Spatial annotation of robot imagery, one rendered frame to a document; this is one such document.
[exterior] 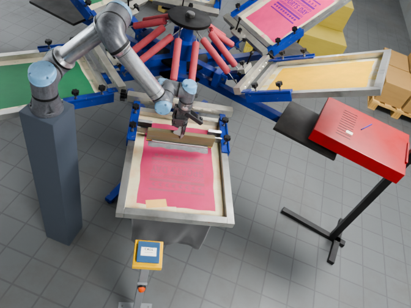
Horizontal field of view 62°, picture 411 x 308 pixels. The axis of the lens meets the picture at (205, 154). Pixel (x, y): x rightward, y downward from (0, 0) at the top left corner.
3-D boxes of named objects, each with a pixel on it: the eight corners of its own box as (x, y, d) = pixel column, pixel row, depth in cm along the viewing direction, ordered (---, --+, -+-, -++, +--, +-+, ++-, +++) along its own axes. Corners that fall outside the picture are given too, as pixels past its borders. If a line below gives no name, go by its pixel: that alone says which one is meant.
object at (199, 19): (185, 162, 325) (220, 32, 229) (142, 157, 318) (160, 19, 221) (185, 133, 352) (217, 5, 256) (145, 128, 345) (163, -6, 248)
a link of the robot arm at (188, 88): (181, 76, 168) (199, 79, 169) (178, 93, 176) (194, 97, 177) (180, 85, 163) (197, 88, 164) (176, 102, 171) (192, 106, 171)
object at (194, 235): (201, 250, 209) (218, 212, 179) (126, 244, 201) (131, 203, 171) (201, 245, 211) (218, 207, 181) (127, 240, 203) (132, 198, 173)
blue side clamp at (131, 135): (134, 146, 198) (135, 139, 193) (125, 146, 197) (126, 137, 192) (139, 113, 218) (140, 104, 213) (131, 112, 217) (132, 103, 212)
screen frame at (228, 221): (232, 228, 174) (234, 223, 171) (115, 217, 163) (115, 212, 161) (222, 123, 227) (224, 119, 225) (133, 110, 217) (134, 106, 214)
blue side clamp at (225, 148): (227, 159, 208) (230, 151, 203) (219, 157, 207) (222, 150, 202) (224, 125, 228) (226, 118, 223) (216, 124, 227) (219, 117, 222)
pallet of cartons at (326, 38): (336, 51, 561) (363, 1, 502) (330, 87, 480) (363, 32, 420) (251, 19, 573) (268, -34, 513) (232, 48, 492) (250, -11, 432)
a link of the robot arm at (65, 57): (30, 69, 159) (111, 6, 135) (43, 53, 170) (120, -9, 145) (51, 88, 166) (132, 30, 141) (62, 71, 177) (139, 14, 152)
